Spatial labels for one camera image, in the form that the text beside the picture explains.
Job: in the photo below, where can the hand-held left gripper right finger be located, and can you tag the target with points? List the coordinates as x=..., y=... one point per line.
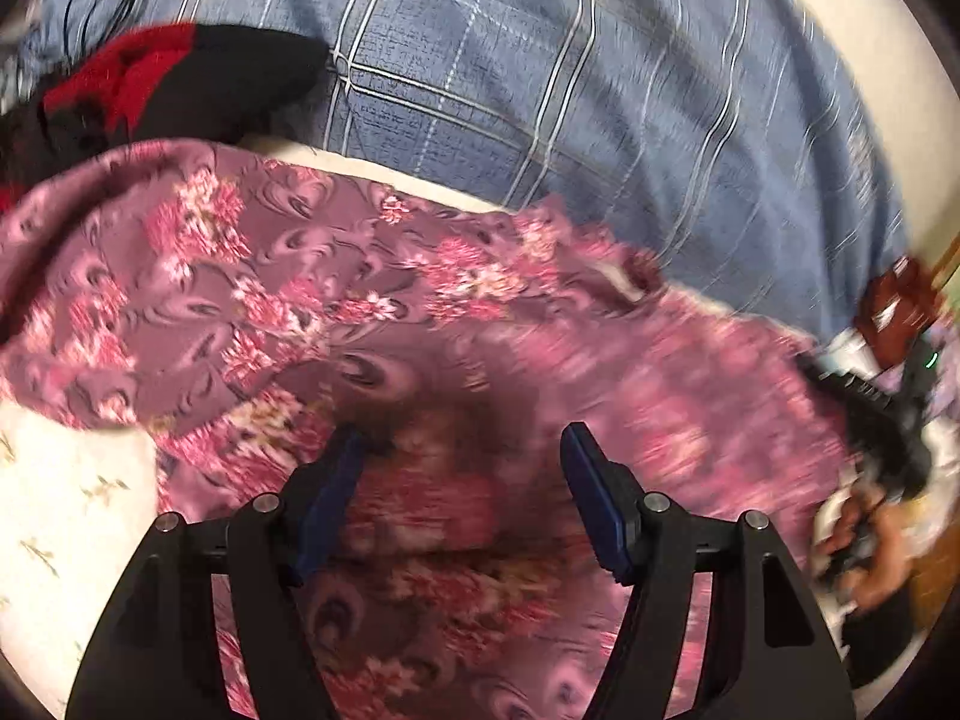
x=596, y=495

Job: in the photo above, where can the dark red cloth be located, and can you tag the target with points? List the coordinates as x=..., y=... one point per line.
x=900, y=300

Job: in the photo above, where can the person's right hand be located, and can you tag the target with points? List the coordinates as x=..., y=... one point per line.
x=877, y=555

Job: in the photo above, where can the blue plaid blanket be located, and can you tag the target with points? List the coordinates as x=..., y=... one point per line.
x=570, y=90

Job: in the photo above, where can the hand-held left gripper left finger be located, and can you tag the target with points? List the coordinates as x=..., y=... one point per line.
x=330, y=487

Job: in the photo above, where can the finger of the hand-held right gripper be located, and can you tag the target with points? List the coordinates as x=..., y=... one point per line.
x=832, y=390

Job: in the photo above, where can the red and black garment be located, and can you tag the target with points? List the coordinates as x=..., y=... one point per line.
x=187, y=82

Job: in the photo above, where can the purple floral garment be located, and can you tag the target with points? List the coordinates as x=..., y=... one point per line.
x=465, y=360

